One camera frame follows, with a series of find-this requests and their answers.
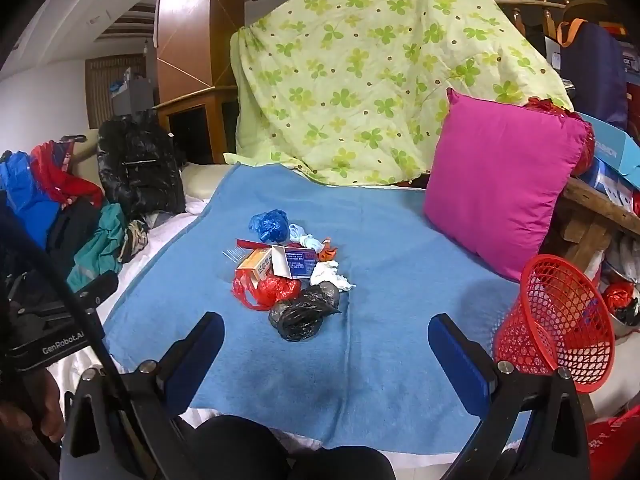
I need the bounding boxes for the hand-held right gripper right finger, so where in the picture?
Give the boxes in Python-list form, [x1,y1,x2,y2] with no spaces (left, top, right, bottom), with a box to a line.
[428,313,593,480]

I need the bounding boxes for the black garment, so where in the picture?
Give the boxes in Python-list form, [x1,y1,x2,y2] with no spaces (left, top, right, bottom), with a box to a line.
[46,197,102,272]

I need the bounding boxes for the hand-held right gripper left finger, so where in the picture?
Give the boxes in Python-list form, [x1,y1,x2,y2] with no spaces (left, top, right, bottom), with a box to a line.
[61,311,226,480]

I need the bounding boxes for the orange cardboard box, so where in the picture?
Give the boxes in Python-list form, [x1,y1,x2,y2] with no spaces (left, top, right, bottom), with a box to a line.
[236,248,275,281]

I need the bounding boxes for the person's black pants legs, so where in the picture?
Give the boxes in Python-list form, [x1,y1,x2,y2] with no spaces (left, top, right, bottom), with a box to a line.
[192,414,397,480]

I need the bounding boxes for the white tissue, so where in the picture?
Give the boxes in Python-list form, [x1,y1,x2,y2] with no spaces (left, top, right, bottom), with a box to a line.
[309,260,357,292]

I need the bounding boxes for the cream cushion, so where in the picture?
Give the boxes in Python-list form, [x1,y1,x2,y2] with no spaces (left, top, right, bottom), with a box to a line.
[179,162,232,207]

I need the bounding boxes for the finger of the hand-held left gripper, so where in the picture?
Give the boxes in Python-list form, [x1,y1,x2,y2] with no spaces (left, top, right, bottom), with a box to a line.
[64,270,120,312]

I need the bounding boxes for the blue plastic bag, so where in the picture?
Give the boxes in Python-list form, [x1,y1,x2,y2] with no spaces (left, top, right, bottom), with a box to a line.
[248,208,291,245]

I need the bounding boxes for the pink pillow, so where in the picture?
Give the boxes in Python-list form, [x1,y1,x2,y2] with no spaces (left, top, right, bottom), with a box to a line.
[422,87,594,283]

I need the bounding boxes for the green floral quilt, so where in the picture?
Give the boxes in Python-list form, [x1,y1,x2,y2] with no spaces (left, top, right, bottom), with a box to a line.
[222,0,576,188]

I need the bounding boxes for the rough wooden bench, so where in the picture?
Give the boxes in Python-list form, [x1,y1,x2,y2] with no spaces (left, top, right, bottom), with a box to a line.
[541,177,640,275]

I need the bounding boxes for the red shopping bag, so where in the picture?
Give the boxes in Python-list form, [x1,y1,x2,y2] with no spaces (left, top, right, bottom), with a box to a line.
[584,404,640,480]

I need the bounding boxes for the teal garment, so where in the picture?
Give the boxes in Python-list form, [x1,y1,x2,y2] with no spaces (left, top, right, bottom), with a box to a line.
[67,203,129,294]

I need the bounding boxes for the grey beige garment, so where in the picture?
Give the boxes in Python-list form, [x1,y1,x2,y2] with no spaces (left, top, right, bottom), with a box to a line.
[117,218,150,264]

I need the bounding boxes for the wooden cabinet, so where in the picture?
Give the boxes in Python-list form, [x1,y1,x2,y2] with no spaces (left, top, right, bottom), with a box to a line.
[152,85,241,167]

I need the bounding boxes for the metal bowl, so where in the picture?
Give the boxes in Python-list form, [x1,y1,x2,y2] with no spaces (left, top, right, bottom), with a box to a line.
[602,280,640,346]

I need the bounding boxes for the black plastic bag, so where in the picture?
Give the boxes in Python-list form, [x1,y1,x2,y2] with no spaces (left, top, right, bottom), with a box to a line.
[268,282,342,342]

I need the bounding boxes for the red mesh plastic basket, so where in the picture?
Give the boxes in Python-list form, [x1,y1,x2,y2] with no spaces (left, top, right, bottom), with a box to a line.
[494,255,616,394]

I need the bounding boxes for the navy bag with orange handles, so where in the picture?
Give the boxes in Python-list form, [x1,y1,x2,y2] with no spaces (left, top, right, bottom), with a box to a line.
[555,18,629,132]

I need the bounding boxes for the blue blanket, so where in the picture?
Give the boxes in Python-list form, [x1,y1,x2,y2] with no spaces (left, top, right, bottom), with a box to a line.
[102,162,532,453]

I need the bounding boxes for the blue cardboard box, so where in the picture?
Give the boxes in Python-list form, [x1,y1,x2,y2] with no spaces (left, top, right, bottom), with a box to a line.
[575,112,640,187]

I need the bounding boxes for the curved wooden column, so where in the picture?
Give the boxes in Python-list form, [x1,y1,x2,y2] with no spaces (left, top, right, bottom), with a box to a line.
[155,0,246,107]

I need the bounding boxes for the light blue knotted cloth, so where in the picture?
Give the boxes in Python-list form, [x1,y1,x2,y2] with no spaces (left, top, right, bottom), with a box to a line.
[288,223,326,254]

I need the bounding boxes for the person's left hand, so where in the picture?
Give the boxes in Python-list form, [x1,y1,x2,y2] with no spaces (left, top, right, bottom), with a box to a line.
[0,374,67,443]

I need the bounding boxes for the red garment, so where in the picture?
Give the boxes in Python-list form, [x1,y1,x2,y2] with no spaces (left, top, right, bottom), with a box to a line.
[31,140,104,209]

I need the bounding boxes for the large red plastic bag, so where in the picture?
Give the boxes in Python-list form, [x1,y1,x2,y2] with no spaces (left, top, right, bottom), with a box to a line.
[522,97,597,177]

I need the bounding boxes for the black puffer jacket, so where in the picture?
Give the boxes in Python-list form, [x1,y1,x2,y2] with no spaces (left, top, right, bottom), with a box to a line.
[96,110,187,219]

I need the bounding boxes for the white and blue carton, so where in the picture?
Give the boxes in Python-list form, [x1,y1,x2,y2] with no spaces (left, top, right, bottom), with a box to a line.
[270,245,321,281]

